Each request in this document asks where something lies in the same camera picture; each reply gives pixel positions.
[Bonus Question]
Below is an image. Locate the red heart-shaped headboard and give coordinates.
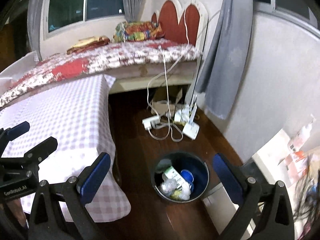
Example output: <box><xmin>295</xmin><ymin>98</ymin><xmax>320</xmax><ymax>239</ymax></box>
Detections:
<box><xmin>151</xmin><ymin>0</ymin><xmax>208</xmax><ymax>52</ymax></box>

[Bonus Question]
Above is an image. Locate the pink checkered tablecloth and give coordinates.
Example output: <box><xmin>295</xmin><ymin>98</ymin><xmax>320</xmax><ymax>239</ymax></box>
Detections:
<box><xmin>1</xmin><ymin>74</ymin><xmax>116</xmax><ymax>184</ymax></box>

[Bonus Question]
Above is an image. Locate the white charging cable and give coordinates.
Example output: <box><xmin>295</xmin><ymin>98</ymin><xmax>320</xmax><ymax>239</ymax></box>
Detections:
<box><xmin>146</xmin><ymin>0</ymin><xmax>201</xmax><ymax>143</ymax></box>

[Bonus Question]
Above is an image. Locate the colourful patterned pillow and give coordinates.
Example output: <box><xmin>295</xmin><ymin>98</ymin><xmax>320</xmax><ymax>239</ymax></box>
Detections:
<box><xmin>113</xmin><ymin>21</ymin><xmax>165</xmax><ymax>43</ymax></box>

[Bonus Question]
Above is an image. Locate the white tissue bundle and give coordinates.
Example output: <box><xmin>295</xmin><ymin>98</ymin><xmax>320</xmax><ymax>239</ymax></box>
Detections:
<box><xmin>170</xmin><ymin>189</ymin><xmax>191</xmax><ymax>202</ymax></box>

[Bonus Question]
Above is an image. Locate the cardboard box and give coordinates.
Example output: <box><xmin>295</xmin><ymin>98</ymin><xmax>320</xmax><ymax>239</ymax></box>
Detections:
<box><xmin>151</xmin><ymin>86</ymin><xmax>185</xmax><ymax>116</ymax></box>

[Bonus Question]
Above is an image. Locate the yellow folded blanket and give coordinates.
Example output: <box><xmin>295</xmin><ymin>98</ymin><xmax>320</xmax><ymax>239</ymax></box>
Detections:
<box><xmin>66</xmin><ymin>35</ymin><xmax>110</xmax><ymax>55</ymax></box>

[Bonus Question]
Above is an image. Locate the black trash bin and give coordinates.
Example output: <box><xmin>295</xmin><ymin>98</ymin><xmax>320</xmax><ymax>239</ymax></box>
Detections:
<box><xmin>150</xmin><ymin>152</ymin><xmax>210</xmax><ymax>204</ymax></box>

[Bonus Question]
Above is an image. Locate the window with white frame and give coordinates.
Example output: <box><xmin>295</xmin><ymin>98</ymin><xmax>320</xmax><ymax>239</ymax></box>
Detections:
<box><xmin>43</xmin><ymin>0</ymin><xmax>125</xmax><ymax>40</ymax></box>

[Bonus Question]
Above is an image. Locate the white power strip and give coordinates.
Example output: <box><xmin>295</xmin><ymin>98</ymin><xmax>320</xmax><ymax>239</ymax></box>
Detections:
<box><xmin>142</xmin><ymin>115</ymin><xmax>161</xmax><ymax>131</ymax></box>

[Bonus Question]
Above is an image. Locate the green white milk carton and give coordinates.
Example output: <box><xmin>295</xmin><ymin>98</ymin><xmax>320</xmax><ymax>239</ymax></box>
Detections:
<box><xmin>162</xmin><ymin>166</ymin><xmax>190</xmax><ymax>190</ymax></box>

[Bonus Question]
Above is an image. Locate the white cloth covered furniture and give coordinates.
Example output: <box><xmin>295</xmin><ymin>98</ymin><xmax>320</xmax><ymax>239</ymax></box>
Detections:
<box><xmin>0</xmin><ymin>51</ymin><xmax>39</xmax><ymax>95</ymax></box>

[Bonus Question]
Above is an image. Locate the blue face mask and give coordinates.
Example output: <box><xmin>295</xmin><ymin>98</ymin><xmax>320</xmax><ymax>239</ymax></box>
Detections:
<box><xmin>180</xmin><ymin>169</ymin><xmax>194</xmax><ymax>192</ymax></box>

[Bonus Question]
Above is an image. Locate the red floral bed quilt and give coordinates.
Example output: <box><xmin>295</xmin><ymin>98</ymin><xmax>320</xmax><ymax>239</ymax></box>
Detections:
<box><xmin>1</xmin><ymin>38</ymin><xmax>201</xmax><ymax>108</ymax></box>

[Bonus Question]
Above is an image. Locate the white router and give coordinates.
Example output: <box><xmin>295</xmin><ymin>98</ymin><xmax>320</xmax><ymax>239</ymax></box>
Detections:
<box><xmin>174</xmin><ymin>95</ymin><xmax>200</xmax><ymax>140</ymax></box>

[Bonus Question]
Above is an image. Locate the grey hanging curtain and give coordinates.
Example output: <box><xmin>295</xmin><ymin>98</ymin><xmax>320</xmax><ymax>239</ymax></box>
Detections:
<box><xmin>195</xmin><ymin>0</ymin><xmax>253</xmax><ymax>119</ymax></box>

